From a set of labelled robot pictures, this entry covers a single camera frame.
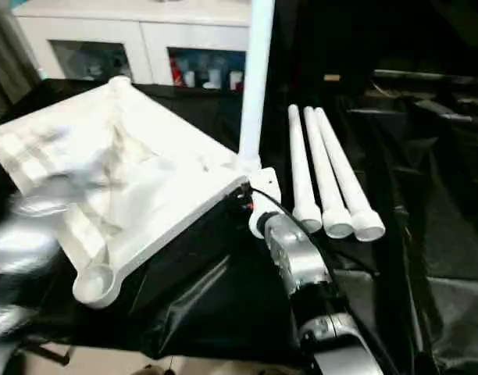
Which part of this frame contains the grey curtain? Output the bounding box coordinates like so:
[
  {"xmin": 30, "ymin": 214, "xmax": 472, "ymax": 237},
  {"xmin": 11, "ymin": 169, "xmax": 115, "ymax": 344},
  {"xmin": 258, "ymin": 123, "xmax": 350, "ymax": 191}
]
[{"xmin": 0, "ymin": 0, "xmax": 44, "ymax": 115}]

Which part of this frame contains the red object behind glass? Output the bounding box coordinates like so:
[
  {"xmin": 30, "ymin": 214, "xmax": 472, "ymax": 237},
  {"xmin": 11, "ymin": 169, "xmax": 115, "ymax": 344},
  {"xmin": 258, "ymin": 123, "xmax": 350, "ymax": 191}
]
[{"xmin": 171, "ymin": 57, "xmax": 184, "ymax": 86}]

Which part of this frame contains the white plastic table leg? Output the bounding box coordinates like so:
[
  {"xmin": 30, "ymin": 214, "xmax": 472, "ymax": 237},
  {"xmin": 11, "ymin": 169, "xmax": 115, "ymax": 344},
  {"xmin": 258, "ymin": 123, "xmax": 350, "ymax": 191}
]
[
  {"xmin": 287, "ymin": 104, "xmax": 323, "ymax": 235},
  {"xmin": 303, "ymin": 105, "xmax": 355, "ymax": 240},
  {"xmin": 237, "ymin": 0, "xmax": 278, "ymax": 170},
  {"xmin": 313, "ymin": 107, "xmax": 387, "ymax": 243}
]

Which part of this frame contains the white plastic table top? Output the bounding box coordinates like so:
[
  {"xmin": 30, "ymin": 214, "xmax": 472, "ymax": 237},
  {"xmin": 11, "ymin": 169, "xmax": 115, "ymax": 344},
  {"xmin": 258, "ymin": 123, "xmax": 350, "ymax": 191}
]
[{"xmin": 0, "ymin": 76, "xmax": 263, "ymax": 310}]

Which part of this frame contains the black mat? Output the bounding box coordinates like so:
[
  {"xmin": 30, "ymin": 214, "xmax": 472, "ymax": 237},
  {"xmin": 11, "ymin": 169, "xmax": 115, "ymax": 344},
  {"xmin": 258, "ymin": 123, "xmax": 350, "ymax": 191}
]
[{"xmin": 0, "ymin": 76, "xmax": 478, "ymax": 375}]

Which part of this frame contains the white cabinet with glass doors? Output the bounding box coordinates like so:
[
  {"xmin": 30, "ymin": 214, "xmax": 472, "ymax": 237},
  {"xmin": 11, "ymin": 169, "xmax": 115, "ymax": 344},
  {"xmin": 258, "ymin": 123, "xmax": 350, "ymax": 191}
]
[{"xmin": 12, "ymin": 0, "xmax": 252, "ymax": 94}]

